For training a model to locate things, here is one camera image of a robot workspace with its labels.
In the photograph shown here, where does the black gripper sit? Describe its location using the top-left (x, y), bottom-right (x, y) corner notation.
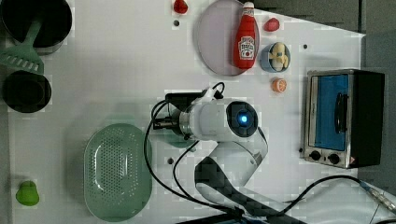
top-left (153, 116), bottom-right (179, 130)

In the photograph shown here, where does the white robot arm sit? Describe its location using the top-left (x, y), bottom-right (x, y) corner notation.
top-left (149, 99), bottom-right (306, 224)

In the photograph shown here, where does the green colander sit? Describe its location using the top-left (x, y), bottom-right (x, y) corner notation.
top-left (83, 123), bottom-right (152, 222)

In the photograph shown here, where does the grey round plate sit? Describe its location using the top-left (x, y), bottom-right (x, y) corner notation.
top-left (195, 0), bottom-right (260, 76)

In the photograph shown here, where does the red plush ketchup bottle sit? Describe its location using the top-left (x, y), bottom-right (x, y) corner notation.
top-left (233, 2), bottom-right (256, 70)

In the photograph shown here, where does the dark red strawberry toy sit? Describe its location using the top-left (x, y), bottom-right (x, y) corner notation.
top-left (173, 0), bottom-right (189, 14)

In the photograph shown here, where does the blue bowl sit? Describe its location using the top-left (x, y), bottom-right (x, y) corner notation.
top-left (260, 43), bottom-right (290, 73)

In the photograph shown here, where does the orange slice toy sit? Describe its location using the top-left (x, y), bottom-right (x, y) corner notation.
top-left (271, 78), bottom-right (287, 93)

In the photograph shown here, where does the yellow plush banana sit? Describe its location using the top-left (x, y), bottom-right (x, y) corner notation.
top-left (269, 43), bottom-right (289, 71)

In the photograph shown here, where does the small black pot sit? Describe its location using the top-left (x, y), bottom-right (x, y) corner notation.
top-left (2, 71), bottom-right (51, 113)

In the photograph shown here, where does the green pear toy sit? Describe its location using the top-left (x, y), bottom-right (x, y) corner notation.
top-left (16, 180), bottom-right (40, 206)

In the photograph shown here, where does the pink red strawberry toy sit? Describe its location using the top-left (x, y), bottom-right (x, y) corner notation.
top-left (263, 18), bottom-right (280, 32)

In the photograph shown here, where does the green slotted spatula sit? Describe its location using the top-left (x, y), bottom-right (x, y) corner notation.
top-left (0, 19), bottom-right (44, 75)

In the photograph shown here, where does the large black pot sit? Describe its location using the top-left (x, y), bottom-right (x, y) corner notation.
top-left (1, 0), bottom-right (73, 55)

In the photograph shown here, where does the silver toaster oven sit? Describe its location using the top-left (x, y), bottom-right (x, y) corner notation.
top-left (304, 69), bottom-right (385, 169)

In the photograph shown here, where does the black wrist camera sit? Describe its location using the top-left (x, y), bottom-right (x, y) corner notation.
top-left (165, 92), bottom-right (204, 110)

